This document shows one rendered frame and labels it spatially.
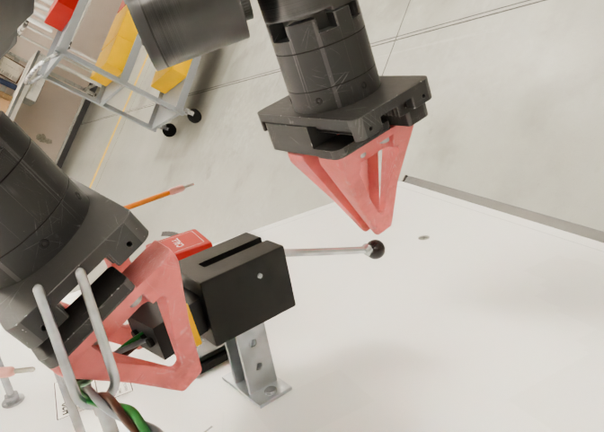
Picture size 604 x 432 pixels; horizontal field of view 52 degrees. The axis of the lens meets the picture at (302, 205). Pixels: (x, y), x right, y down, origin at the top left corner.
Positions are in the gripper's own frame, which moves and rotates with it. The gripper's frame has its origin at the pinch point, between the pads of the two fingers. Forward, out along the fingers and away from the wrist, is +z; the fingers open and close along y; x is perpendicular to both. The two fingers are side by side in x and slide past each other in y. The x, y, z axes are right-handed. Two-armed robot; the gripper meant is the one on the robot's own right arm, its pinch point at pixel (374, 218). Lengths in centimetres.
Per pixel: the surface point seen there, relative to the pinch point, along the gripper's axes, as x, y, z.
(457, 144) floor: 116, -100, 60
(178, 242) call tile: -7.1, -19.6, 2.5
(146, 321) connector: -17.0, 0.9, -3.6
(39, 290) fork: -21.3, 7.6, -10.8
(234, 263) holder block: -11.5, 1.6, -4.0
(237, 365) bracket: -13.0, -0.7, 3.4
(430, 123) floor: 123, -117, 57
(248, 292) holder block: -11.6, 2.2, -2.3
